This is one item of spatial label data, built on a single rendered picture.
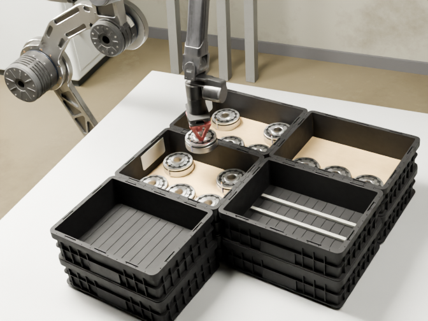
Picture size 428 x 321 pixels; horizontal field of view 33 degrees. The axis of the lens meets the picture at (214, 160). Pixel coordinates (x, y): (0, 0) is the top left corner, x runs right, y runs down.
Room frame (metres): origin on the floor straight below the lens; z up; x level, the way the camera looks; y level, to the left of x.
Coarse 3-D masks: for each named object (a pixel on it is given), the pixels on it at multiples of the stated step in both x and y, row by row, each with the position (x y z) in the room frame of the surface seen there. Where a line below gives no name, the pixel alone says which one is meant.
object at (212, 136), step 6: (192, 132) 1.93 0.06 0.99; (210, 132) 1.92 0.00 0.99; (186, 138) 1.90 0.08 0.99; (192, 138) 1.89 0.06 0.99; (210, 138) 1.88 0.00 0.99; (216, 138) 1.89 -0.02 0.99; (192, 144) 1.86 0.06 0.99; (198, 144) 1.86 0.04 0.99; (204, 144) 1.86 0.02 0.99; (210, 144) 1.86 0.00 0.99
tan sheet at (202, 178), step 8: (160, 168) 1.98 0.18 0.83; (200, 168) 1.95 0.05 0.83; (208, 168) 1.94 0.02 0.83; (216, 168) 1.94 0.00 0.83; (168, 176) 1.93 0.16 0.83; (184, 176) 1.91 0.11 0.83; (192, 176) 1.91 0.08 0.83; (200, 176) 1.90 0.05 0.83; (208, 176) 1.90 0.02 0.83; (216, 176) 1.89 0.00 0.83; (192, 184) 1.87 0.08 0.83; (200, 184) 1.86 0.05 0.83; (208, 184) 1.86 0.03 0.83; (216, 184) 1.85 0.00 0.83; (200, 192) 1.82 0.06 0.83; (208, 192) 1.81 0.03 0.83; (216, 192) 1.81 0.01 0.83
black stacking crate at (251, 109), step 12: (228, 96) 2.27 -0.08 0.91; (240, 96) 2.23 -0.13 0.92; (216, 108) 2.29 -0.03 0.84; (240, 108) 2.24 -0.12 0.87; (252, 108) 2.20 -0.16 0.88; (264, 108) 2.17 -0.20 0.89; (276, 108) 2.14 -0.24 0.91; (288, 108) 2.11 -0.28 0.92; (180, 120) 2.12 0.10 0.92; (264, 120) 2.17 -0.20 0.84; (276, 120) 2.14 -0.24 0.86; (288, 120) 2.11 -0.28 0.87
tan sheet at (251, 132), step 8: (240, 120) 2.21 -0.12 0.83; (248, 120) 2.20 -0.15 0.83; (240, 128) 2.16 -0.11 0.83; (248, 128) 2.15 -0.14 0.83; (256, 128) 2.15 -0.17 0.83; (264, 128) 2.14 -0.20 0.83; (240, 136) 2.11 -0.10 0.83; (248, 136) 2.10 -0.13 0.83; (256, 136) 2.10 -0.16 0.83; (248, 144) 2.05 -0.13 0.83; (264, 144) 2.04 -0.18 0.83
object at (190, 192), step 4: (176, 184) 1.84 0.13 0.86; (180, 184) 1.83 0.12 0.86; (184, 184) 1.83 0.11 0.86; (188, 184) 1.83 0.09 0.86; (168, 188) 1.82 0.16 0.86; (172, 188) 1.82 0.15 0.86; (188, 188) 1.81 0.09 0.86; (192, 188) 1.81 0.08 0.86; (188, 192) 1.79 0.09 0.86; (192, 192) 1.78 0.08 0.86; (188, 196) 1.77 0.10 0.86; (192, 196) 1.76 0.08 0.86
